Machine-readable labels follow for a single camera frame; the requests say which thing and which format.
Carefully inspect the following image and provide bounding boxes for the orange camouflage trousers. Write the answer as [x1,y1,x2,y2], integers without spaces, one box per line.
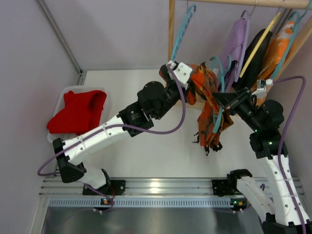
[186,62,234,155]

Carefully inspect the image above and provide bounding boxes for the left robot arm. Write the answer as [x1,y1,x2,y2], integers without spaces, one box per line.
[53,60,195,192]

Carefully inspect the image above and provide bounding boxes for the far right teal hanger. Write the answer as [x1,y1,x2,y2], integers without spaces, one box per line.
[271,5,312,80]

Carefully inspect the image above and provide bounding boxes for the orange white garment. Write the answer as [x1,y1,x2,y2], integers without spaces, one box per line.
[251,20,295,108]

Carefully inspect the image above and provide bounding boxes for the teal hanger with trousers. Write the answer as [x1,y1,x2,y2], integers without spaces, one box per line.
[210,55,232,134]

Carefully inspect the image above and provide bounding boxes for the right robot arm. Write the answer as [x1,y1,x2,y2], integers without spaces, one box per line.
[213,88,312,234]

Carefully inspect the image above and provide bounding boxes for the purple cable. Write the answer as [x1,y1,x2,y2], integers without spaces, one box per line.
[37,64,187,213]
[258,76,307,232]

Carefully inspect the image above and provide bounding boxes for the purple garment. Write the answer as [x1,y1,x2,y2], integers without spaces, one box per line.
[219,18,246,92]

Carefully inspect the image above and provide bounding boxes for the white plastic basket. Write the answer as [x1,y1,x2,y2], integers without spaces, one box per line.
[47,85,107,143]

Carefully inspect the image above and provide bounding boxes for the purple hanger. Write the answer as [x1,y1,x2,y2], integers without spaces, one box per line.
[234,0,258,82]

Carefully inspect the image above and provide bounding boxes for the wooden clothes rack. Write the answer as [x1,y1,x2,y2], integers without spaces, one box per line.
[168,0,312,82]

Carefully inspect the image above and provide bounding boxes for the wooden hanger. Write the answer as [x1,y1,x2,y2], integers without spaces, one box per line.
[239,0,285,78]

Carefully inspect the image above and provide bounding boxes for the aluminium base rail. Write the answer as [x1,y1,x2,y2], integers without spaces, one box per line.
[39,176,250,214]

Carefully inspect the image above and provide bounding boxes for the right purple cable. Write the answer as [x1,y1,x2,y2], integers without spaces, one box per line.
[258,76,307,232]

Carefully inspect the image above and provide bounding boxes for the red garment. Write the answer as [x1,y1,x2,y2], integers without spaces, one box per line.
[47,90,107,135]

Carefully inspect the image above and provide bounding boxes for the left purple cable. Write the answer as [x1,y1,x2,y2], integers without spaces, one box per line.
[37,64,187,213]

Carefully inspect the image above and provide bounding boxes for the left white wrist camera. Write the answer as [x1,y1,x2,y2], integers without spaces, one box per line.
[166,60,194,90]

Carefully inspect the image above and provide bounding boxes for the empty teal hanger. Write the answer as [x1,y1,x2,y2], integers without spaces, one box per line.
[170,4,196,60]

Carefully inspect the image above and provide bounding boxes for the black garment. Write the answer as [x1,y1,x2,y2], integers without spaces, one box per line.
[232,29,273,91]

